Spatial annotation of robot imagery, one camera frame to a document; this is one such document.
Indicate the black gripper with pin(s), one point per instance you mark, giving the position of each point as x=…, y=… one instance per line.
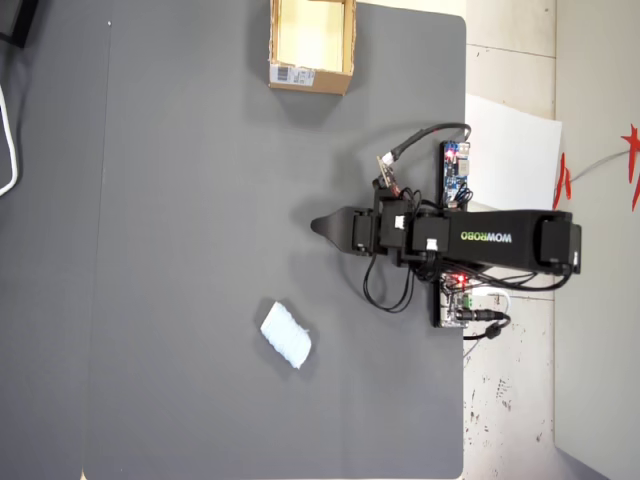
x=390, y=235

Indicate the white foam block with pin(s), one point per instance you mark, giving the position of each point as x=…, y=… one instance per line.
x=285, y=334

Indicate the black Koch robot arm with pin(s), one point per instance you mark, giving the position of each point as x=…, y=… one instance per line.
x=500, y=240

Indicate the brown cardboard box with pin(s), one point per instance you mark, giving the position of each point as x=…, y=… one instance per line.
x=331, y=83

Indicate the black box-shaped object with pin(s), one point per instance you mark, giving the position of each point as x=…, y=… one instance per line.
x=17, y=20

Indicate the blue circuit board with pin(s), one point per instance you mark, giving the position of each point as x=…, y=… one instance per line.
x=453, y=175

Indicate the dark grey table mat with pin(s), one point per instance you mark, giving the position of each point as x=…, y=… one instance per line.
x=200, y=225

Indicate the motor driver board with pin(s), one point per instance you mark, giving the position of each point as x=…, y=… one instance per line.
x=450, y=306

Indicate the large white paper sheet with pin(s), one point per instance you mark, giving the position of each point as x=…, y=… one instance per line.
x=515, y=160

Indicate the yellow paper sheet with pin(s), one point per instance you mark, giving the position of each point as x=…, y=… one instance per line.
x=310, y=35

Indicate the small camera circuit board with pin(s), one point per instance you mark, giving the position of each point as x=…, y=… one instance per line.
x=388, y=175

